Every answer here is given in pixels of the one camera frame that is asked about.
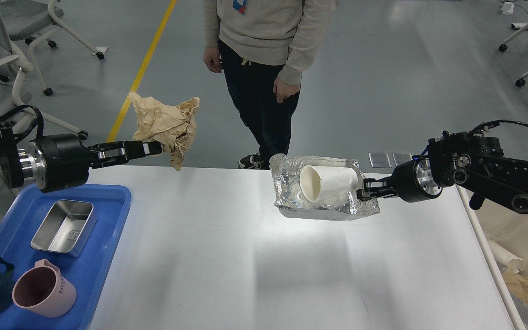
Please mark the silver foil bag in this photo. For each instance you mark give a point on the silver foil bag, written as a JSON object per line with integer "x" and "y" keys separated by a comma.
{"x": 292, "y": 203}

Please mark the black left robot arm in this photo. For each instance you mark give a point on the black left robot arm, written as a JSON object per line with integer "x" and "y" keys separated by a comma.
{"x": 15, "y": 162}

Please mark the beige plastic bin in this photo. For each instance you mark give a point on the beige plastic bin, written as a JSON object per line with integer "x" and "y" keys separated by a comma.
{"x": 493, "y": 223}

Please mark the brown paper ball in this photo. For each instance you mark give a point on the brown paper ball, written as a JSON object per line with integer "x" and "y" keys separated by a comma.
{"x": 174, "y": 127}

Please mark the cream paper cup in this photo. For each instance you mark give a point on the cream paper cup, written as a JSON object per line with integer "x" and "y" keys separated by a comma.
{"x": 321, "y": 182}

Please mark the person in beige sweater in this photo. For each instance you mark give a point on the person in beige sweater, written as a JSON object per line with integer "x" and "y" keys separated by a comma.
{"x": 263, "y": 47}

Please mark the white power adapter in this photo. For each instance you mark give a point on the white power adapter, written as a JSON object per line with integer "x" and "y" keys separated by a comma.
{"x": 507, "y": 7}

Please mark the pink ribbed mug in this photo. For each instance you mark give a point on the pink ribbed mug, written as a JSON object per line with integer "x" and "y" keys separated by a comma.
{"x": 44, "y": 291}

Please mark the metal floor outlet plate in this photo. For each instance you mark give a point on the metal floor outlet plate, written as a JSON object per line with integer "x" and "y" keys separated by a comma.
{"x": 401, "y": 157}
{"x": 380, "y": 160}

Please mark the stainless steel rectangular tray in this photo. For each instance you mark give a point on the stainless steel rectangular tray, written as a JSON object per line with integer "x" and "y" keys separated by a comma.
{"x": 66, "y": 228}

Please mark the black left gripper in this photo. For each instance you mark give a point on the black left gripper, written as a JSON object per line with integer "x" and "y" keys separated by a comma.
{"x": 62, "y": 161}

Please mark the metal floor outlet plate left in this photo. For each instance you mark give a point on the metal floor outlet plate left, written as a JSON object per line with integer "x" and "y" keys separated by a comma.
{"x": 380, "y": 160}

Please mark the brown paper trash in bin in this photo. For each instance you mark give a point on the brown paper trash in bin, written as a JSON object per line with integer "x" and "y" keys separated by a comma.
{"x": 510, "y": 267}

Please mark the metal floor outlet plate right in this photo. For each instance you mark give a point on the metal floor outlet plate right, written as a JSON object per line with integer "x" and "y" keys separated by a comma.
{"x": 401, "y": 157}

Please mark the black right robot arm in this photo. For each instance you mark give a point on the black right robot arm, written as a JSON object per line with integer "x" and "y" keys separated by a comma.
{"x": 466, "y": 159}

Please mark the blue plastic tray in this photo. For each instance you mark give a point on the blue plastic tray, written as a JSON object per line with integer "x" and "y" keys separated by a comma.
{"x": 87, "y": 272}

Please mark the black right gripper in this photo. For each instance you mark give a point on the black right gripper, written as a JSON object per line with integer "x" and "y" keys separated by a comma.
{"x": 412, "y": 181}

